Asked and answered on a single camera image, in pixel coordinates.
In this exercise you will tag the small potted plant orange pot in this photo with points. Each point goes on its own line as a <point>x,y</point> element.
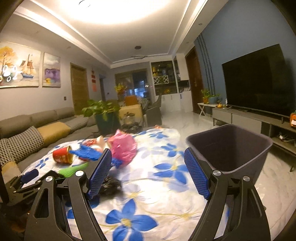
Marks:
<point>206,95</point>

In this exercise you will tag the grey armchair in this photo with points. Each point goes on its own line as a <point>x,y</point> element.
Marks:
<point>153,114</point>

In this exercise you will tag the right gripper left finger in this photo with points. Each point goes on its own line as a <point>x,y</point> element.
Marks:
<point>48,220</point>

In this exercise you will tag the dark entrance door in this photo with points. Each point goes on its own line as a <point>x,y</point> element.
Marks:
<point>195,78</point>

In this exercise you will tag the large pink plastic bag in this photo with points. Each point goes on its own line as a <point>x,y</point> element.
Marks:
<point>123,148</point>

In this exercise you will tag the orange white paper cup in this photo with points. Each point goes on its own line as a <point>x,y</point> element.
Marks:
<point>102,144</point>

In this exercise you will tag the floral blue white tablecloth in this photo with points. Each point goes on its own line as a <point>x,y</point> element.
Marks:
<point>158,199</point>

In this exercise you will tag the glass teapot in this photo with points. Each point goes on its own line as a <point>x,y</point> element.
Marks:
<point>129,119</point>

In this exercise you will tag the sailboat painting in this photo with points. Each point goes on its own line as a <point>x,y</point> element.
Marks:
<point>19,65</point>

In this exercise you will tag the red snack wrapper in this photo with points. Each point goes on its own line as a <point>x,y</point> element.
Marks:
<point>90,144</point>

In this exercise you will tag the plate of oranges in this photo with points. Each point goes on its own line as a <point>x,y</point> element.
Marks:
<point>158,127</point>

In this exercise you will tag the patterned black white cushion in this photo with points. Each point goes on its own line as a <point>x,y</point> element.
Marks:
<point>24,144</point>

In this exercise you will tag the yellow cushion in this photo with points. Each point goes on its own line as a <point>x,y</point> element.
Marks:
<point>53,132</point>

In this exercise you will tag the black flat television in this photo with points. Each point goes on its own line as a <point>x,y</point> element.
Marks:
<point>261,80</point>

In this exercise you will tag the display cabinet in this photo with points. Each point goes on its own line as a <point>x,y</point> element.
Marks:
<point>171,83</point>

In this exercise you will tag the grey sectional sofa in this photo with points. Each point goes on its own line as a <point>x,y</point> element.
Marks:
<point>18,124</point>

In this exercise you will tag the purple abstract painting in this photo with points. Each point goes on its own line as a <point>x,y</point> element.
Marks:
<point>51,71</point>

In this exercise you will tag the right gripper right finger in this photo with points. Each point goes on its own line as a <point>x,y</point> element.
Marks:
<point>234,210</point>

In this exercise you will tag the green potted plant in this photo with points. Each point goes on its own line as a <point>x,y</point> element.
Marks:
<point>106,114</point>

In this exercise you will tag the grey plastic trash bin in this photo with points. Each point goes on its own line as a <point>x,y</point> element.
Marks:
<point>231,149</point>

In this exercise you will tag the red gold paper cup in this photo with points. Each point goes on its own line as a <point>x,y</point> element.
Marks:
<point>63,155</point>

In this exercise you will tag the blue foam fruit net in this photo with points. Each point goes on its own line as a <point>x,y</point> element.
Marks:
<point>88,153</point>

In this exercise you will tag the grey tv console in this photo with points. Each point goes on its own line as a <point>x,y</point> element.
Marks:
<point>276,127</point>

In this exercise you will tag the wooden door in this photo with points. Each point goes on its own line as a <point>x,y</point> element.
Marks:
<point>79,86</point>

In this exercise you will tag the green foam fruit net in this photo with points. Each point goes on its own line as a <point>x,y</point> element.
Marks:
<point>71,170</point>

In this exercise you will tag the black plastic bag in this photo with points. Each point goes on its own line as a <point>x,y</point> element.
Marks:
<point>110,186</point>

